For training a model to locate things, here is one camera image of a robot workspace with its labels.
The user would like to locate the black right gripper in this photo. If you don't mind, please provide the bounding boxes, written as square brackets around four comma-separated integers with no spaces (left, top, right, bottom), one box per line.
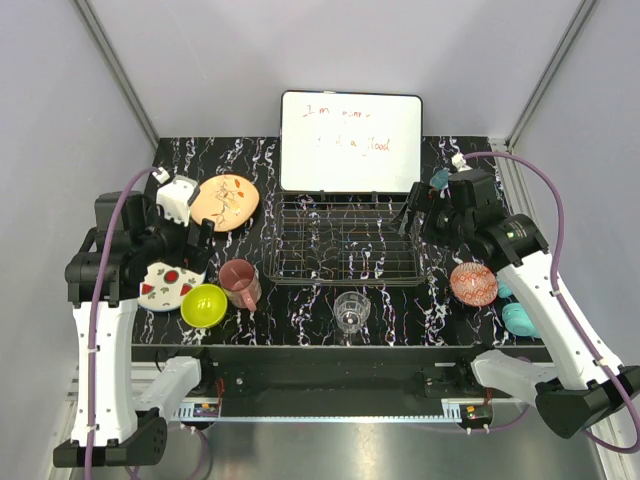
[388,181,473,252]

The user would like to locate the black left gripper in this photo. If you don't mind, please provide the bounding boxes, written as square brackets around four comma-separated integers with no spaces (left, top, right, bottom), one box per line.
[134,194,214,272]

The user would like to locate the orange floral plate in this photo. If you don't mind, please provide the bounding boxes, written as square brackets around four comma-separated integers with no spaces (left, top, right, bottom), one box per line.
[190,174,260,232]

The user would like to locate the teal scalloped plate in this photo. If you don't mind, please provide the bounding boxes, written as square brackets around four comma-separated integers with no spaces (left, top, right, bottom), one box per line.
[429,169,450,191]

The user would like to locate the yellow-green bowl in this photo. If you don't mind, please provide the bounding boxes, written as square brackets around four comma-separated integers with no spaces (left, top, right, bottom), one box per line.
[180,284,228,329]

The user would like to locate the red patterned bowl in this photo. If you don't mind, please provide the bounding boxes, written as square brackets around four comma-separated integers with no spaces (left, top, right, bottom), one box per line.
[449,262,498,307]

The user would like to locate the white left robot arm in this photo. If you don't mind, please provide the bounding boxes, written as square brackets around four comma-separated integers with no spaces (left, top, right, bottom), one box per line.
[53,192,216,470]

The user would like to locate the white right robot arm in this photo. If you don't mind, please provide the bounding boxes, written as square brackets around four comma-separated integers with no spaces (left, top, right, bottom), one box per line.
[392,169,639,439]

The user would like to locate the pink mug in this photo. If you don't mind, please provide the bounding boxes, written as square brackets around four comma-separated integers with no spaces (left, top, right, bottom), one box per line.
[218,259,262,312]

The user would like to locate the white watermelon plate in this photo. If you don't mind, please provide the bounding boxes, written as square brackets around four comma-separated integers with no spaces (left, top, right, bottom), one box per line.
[138,262,205,312]

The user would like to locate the clear drinking glass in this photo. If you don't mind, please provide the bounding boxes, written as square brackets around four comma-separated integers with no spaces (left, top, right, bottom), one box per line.
[333,291,371,334]

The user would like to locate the white dry-erase board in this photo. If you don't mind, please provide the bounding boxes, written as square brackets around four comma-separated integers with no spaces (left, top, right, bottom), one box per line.
[280,90,423,193]

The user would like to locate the teal cat-ear headphones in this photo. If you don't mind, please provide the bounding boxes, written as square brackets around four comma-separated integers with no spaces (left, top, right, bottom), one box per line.
[497,280,541,339]

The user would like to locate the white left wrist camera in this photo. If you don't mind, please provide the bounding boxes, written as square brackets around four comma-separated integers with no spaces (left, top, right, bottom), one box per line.
[156,175,200,227]

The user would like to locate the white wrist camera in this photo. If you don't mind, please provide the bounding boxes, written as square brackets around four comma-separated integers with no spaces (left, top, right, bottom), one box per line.
[156,175,200,227]
[451,153,472,176]

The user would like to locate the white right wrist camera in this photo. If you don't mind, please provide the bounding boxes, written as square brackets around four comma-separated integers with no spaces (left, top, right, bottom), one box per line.
[451,153,472,176]

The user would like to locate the black wire dish rack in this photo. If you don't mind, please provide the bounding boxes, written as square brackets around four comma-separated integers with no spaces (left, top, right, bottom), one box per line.
[263,192,427,287]

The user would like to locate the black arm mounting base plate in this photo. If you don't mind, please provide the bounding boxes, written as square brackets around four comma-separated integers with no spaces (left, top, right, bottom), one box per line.
[159,344,516,419]

